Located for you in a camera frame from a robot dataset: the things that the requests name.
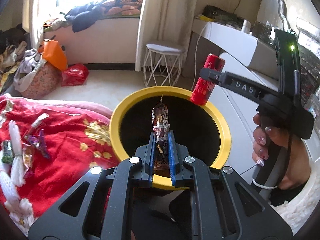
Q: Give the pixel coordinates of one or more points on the red floral blanket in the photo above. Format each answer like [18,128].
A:
[77,140]

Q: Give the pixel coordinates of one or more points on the pile of clothes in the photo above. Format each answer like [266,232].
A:
[18,59]

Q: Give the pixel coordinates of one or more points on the white fleece sleeve forearm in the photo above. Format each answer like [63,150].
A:
[299,210]

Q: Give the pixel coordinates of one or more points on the left sheer curtain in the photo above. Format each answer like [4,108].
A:
[35,23]

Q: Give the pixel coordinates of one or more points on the right hand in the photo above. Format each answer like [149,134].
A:
[298,171]

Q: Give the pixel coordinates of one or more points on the orange patterned quilt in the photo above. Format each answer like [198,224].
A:
[121,7]

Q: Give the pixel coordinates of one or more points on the orange paper bag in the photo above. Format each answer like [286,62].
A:
[53,53]

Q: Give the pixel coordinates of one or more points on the dark blue jacket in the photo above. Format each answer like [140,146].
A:
[83,17]

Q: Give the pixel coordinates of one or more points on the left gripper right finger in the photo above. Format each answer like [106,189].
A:
[223,205]

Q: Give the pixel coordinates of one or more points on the dark brown snack wrapper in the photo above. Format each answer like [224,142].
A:
[161,126]

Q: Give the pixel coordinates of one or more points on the purple snack wrapper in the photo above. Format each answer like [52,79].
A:
[39,143]

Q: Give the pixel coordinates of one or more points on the red white candy wrapper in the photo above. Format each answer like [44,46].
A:
[39,120]

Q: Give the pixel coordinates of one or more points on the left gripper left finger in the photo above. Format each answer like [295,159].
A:
[99,204]

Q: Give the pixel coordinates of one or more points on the white wire stool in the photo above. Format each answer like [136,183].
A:
[162,63]

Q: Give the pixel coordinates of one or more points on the black tracker camera box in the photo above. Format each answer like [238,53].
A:
[288,62]

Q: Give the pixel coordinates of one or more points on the clear orange candy wrapper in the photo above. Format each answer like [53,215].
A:
[28,159]

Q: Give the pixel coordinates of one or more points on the right cream curtain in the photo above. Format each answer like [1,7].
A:
[164,20]

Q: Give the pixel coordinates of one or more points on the white foam net sleeve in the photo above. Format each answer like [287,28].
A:
[17,168]

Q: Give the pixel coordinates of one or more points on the green patterned snack wrapper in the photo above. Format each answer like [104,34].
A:
[8,154]

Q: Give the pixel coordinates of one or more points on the red bag on floor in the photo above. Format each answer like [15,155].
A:
[75,75]

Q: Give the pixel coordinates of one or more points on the yellow rimmed trash bin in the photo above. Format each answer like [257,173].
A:
[201,129]

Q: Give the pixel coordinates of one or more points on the white desk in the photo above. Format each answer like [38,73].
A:
[245,48]

